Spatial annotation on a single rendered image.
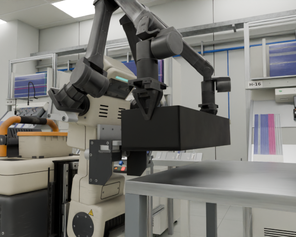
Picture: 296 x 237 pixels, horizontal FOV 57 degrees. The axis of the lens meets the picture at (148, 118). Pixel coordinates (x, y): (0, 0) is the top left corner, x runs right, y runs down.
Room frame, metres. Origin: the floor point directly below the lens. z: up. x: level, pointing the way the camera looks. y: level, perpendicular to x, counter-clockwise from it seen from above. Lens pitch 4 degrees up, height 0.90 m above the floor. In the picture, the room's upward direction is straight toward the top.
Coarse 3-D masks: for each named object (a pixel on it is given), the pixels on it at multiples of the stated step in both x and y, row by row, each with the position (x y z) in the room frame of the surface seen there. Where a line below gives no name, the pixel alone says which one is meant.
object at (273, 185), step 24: (192, 168) 0.91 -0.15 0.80; (216, 168) 0.91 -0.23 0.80; (240, 168) 0.91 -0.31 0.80; (264, 168) 0.91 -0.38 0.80; (288, 168) 0.91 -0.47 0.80; (144, 192) 0.64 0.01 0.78; (168, 192) 0.61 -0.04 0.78; (192, 192) 0.58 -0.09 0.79; (216, 192) 0.56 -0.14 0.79; (240, 192) 0.54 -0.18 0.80; (264, 192) 0.52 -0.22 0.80; (288, 192) 0.52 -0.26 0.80; (144, 216) 0.67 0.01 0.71; (216, 216) 1.25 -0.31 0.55
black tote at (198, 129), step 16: (128, 112) 0.74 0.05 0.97; (160, 112) 0.69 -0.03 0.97; (176, 112) 0.67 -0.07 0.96; (192, 112) 0.75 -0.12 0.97; (128, 128) 0.74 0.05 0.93; (144, 128) 0.71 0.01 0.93; (160, 128) 0.69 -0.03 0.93; (176, 128) 0.67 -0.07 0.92; (192, 128) 0.75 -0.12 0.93; (208, 128) 0.88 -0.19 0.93; (224, 128) 1.08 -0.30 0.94; (128, 144) 0.74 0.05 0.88; (144, 144) 0.71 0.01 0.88; (160, 144) 0.69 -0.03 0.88; (176, 144) 0.67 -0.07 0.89; (192, 144) 0.74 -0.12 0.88; (208, 144) 0.87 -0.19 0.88; (224, 144) 1.07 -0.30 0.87
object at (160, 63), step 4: (160, 60) 2.58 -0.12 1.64; (124, 64) 2.74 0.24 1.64; (128, 64) 2.72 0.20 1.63; (132, 64) 2.70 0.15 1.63; (160, 64) 2.58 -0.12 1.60; (128, 68) 2.72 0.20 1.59; (132, 68) 2.70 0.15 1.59; (136, 68) 2.68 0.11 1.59; (160, 68) 2.58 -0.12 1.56; (136, 72) 2.68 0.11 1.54; (160, 72) 2.58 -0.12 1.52; (136, 76) 2.68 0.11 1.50; (160, 76) 2.58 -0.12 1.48; (160, 80) 2.58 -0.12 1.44
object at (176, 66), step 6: (174, 60) 2.82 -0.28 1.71; (174, 66) 2.82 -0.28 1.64; (180, 66) 3.02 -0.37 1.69; (174, 72) 2.82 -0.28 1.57; (180, 72) 3.01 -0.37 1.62; (174, 78) 2.82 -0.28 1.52; (180, 78) 3.01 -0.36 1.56; (174, 84) 2.81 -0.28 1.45; (180, 84) 3.01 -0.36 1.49; (174, 90) 2.81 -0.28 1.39; (180, 90) 3.01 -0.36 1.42; (174, 96) 2.81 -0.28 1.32; (180, 96) 3.01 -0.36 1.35; (174, 102) 2.81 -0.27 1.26; (180, 102) 3.01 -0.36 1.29
